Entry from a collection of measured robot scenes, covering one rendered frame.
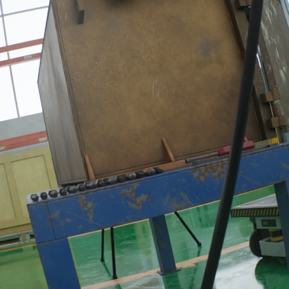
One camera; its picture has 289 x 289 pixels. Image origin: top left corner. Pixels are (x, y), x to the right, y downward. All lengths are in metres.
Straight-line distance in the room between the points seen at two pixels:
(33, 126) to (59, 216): 10.00
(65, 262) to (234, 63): 0.83
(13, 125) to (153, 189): 10.00
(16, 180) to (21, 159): 0.27
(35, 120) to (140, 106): 9.74
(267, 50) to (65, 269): 0.93
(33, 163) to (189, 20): 5.31
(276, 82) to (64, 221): 0.81
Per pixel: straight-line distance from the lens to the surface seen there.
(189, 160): 1.44
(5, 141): 9.32
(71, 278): 1.29
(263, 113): 1.65
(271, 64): 1.69
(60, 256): 1.28
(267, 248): 2.73
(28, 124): 11.25
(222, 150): 1.48
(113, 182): 1.31
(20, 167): 6.80
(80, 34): 1.58
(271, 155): 1.42
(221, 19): 1.71
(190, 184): 1.33
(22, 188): 6.80
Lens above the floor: 0.67
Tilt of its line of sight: 2 degrees up
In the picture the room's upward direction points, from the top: 13 degrees counter-clockwise
